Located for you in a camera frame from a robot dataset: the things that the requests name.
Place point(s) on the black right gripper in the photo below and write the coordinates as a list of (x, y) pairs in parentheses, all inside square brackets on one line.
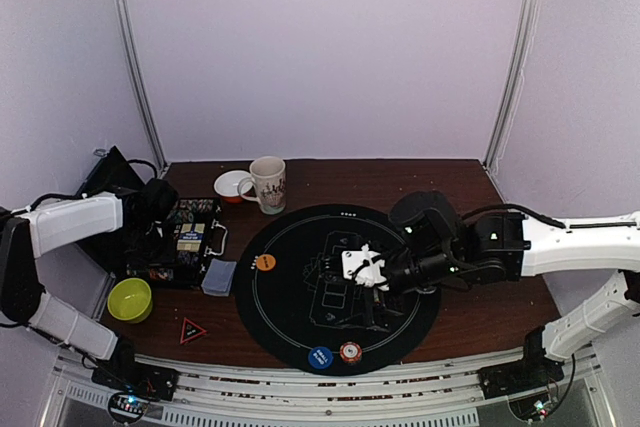
[(391, 273)]

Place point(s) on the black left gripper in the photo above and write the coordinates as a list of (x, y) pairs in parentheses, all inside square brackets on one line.
[(165, 257)]

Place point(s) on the red poker chip stack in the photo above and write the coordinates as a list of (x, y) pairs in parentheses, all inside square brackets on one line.
[(350, 353)]

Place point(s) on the orange big blind button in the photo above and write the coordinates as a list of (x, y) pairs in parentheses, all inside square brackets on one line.
[(265, 262)]

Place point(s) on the blue small blind button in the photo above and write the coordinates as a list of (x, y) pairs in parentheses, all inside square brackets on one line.
[(320, 358)]

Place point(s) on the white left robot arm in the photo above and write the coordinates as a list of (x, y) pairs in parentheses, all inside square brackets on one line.
[(54, 221)]

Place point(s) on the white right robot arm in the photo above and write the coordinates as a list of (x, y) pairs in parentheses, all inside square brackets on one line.
[(507, 242)]

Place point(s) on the black poker chip case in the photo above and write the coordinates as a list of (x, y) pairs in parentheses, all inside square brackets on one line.
[(190, 242)]

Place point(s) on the lime green bowl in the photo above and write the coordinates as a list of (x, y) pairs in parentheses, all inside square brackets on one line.
[(130, 301)]

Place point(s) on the blue playing card deck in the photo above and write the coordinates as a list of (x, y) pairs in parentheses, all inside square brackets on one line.
[(218, 278)]

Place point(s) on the white saucer orange base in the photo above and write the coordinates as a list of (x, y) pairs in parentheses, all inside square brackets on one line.
[(226, 185)]

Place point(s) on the red black triangle token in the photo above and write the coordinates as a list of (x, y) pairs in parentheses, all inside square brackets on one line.
[(190, 331)]

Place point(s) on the round black poker mat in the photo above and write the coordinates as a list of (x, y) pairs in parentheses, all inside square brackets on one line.
[(303, 302)]

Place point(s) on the white floral mug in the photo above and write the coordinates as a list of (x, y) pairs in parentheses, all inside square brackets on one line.
[(265, 185)]

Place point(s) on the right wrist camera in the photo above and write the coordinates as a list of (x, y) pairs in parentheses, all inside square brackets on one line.
[(364, 267)]

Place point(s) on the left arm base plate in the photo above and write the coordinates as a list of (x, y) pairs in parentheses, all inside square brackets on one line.
[(148, 381)]

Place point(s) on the aluminium front rail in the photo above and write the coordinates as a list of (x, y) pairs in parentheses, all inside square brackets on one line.
[(438, 393)]

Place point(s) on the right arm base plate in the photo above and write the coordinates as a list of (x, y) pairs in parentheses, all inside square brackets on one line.
[(518, 376)]

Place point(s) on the left aluminium frame post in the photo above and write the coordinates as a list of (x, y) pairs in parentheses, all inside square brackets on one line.
[(137, 82)]

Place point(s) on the aluminium frame post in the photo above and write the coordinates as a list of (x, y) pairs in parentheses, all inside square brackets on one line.
[(512, 89), (137, 82)]

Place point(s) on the right aluminium frame post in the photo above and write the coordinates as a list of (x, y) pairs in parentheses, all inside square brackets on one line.
[(512, 89)]

